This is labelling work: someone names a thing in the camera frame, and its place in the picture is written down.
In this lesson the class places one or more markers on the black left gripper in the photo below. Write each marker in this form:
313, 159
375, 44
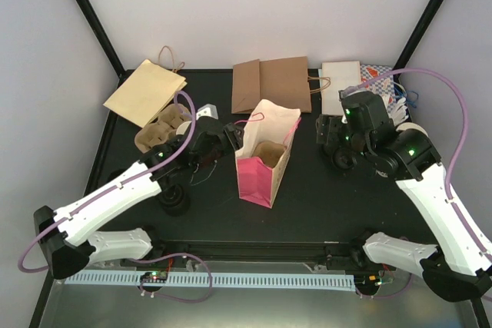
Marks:
232, 142

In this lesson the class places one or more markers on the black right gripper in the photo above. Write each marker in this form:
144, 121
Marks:
327, 130

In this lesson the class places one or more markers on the cake print paper bag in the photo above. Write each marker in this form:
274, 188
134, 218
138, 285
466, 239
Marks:
258, 183

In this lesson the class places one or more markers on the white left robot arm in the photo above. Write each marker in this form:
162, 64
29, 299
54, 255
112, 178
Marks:
70, 236

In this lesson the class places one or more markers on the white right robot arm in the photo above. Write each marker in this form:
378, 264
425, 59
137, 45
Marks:
458, 266

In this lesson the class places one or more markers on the black cup lid stack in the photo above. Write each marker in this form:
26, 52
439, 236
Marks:
343, 160

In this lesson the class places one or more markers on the stack of paper cups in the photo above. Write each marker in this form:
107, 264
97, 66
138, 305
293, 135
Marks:
410, 125

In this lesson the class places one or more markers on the brown pulp cup carrier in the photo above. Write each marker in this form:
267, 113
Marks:
163, 128

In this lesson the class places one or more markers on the red blue patterned bag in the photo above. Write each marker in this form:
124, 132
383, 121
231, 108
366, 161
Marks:
396, 97

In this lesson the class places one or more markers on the white paper bag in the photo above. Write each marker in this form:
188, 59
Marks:
331, 78

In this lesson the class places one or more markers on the stack of black lids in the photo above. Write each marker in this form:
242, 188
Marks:
174, 201

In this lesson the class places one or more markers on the brown kraft paper bag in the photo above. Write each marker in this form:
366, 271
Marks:
282, 81

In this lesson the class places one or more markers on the tan paper bag with handles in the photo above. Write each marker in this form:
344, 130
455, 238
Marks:
147, 91

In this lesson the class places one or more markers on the white perforated front rail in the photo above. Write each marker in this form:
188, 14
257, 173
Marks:
291, 281

